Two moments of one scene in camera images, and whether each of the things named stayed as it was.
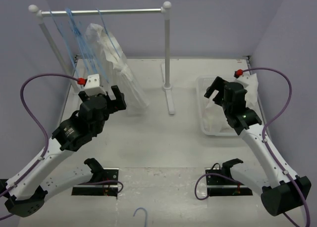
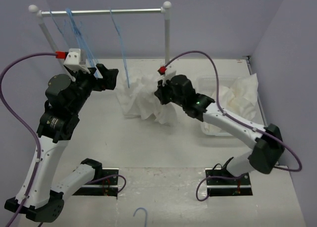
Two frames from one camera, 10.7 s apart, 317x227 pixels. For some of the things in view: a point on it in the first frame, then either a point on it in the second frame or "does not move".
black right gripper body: [227, 110] → [167, 95]
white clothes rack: [165, 8] does not move
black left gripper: [119, 103] → [109, 76]
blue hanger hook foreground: [146, 214] does not move
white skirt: [108, 61] → [137, 100]
